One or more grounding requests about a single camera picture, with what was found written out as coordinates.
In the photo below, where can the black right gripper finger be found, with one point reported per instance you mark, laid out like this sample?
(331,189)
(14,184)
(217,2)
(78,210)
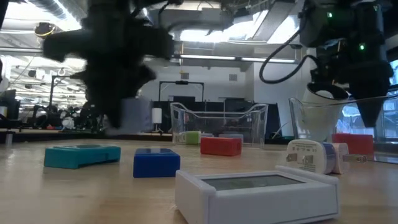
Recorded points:
(370,105)

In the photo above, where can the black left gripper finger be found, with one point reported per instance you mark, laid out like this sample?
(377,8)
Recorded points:
(138,77)
(109,93)

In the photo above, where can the lavender wall charger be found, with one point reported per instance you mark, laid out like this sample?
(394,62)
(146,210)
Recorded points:
(207,135)
(136,115)

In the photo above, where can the red rectangular box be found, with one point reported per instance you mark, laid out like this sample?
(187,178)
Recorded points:
(353,143)
(220,146)

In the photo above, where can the teal rectangular device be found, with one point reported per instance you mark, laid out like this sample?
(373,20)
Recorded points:
(81,157)

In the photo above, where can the green wall charger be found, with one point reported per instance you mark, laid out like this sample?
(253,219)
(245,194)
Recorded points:
(193,137)

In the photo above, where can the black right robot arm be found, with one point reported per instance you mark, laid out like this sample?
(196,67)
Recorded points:
(342,15)

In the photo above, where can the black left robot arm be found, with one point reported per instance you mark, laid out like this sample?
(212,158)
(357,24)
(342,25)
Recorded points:
(109,12)

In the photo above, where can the white cylinder lamp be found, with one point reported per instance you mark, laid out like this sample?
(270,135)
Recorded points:
(157,115)

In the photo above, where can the black background robot arms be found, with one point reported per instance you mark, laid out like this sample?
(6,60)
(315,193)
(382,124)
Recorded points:
(62,118)

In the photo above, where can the ceiling light strip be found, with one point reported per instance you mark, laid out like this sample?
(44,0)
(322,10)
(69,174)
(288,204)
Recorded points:
(267,59)
(208,57)

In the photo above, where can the clear plastic bin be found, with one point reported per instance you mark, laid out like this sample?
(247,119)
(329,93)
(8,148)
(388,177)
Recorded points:
(293,118)
(217,121)

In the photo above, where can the blue rectangular box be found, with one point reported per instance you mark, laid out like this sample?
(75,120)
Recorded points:
(157,163)

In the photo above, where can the white digital display device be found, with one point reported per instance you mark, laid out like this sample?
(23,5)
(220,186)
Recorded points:
(258,199)

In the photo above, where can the black gantry frame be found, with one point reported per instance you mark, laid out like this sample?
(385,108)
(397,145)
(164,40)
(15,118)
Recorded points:
(182,82)

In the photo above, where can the pink wall charger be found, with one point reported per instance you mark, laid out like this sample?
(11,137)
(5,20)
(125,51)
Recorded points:
(340,152)

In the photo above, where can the black stand frame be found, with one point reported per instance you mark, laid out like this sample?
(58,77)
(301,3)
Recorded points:
(51,90)

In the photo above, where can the purple wall charger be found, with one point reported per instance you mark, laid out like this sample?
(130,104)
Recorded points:
(304,155)

